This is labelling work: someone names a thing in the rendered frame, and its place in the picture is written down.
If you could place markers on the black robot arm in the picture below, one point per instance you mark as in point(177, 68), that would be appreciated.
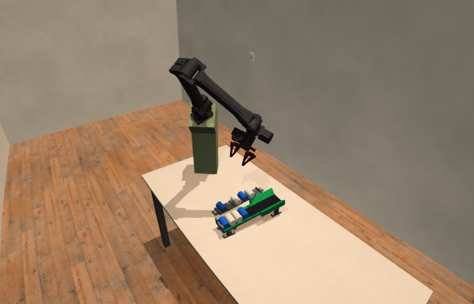
point(184, 69)

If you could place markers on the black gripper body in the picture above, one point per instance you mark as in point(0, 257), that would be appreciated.
point(245, 147)

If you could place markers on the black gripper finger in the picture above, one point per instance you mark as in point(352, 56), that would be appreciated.
point(231, 148)
point(245, 157)

